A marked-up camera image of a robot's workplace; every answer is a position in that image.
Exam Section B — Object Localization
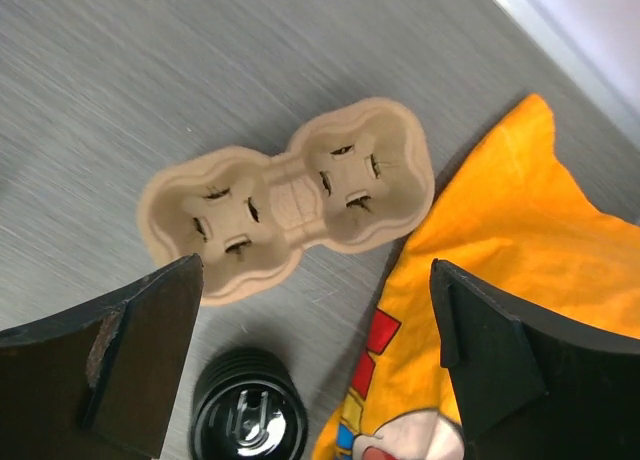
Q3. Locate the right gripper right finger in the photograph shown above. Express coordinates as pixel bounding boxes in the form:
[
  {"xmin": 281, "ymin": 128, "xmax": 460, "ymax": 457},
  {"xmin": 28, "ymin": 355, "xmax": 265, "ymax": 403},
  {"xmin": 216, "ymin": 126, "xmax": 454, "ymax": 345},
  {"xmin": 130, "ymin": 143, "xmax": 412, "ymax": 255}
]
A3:
[{"xmin": 430, "ymin": 260, "xmax": 639, "ymax": 459}]

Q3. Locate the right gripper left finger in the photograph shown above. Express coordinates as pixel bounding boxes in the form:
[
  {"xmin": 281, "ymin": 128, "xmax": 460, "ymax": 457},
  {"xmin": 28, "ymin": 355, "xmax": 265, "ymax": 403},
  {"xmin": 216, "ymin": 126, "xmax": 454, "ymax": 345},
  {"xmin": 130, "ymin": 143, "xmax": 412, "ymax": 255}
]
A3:
[{"xmin": 1, "ymin": 254, "xmax": 203, "ymax": 459}]

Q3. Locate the orange cartoon pillow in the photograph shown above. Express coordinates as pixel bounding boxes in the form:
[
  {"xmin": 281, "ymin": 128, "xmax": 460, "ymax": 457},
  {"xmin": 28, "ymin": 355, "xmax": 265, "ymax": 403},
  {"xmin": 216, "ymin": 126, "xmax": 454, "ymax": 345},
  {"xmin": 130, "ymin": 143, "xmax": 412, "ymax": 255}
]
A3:
[{"xmin": 312, "ymin": 94, "xmax": 639, "ymax": 459}]

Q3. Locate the brown pulp cup carrier stack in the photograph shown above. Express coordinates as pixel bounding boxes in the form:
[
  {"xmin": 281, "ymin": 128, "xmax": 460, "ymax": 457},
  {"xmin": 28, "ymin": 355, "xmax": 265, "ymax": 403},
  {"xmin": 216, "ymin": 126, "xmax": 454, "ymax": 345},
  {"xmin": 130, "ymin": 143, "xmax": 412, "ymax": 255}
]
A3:
[{"xmin": 137, "ymin": 97, "xmax": 435, "ymax": 306}]

